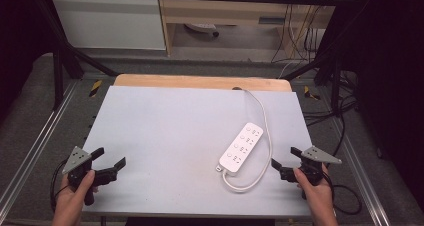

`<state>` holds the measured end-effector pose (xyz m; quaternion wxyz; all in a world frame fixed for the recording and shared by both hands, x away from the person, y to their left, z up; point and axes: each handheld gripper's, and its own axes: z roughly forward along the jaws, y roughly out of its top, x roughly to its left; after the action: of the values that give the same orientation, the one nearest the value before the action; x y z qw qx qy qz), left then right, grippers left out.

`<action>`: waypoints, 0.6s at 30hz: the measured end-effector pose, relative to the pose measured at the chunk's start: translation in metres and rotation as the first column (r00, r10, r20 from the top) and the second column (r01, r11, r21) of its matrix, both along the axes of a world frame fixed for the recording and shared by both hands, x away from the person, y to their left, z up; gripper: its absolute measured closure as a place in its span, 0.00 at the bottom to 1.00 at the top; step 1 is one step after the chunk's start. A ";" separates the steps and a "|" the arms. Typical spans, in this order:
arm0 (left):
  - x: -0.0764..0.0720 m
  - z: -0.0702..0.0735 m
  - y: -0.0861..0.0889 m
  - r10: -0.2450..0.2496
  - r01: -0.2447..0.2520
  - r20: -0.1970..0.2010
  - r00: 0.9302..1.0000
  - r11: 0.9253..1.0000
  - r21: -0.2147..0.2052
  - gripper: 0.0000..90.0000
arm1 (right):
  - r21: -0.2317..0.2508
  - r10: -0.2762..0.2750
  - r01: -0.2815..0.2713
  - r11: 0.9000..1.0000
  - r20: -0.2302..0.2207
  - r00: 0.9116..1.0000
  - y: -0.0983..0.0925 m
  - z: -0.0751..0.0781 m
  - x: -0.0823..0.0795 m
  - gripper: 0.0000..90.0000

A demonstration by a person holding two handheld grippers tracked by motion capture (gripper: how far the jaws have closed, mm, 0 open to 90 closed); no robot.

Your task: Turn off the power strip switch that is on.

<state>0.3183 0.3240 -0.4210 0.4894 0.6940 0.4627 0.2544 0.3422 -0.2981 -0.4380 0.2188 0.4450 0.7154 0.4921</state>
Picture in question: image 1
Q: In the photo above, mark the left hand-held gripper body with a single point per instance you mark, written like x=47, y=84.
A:
x=77, y=159

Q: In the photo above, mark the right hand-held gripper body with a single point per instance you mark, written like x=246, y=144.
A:
x=313, y=159

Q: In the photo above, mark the person's right hand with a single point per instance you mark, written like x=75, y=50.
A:
x=316, y=194

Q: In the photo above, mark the person's left hand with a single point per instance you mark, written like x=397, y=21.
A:
x=71, y=196

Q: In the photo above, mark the black metal stand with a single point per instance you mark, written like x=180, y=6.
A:
x=58, y=76
x=335, y=86

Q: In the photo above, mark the white cabinet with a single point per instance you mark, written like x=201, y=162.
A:
x=110, y=21

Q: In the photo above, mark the wooden desk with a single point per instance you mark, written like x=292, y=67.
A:
x=230, y=14

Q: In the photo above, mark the white floor power strip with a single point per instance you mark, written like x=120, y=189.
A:
x=201, y=27

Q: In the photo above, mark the aluminium floor rail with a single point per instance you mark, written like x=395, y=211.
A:
x=358, y=166
x=36, y=139

